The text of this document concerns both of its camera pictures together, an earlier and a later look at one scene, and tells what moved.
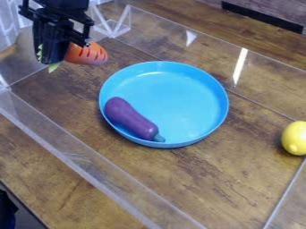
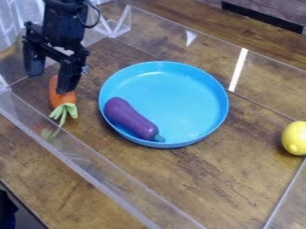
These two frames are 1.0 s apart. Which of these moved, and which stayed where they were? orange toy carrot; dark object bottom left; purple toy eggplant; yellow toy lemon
Moved: orange toy carrot
Stayed: purple toy eggplant; yellow toy lemon; dark object bottom left
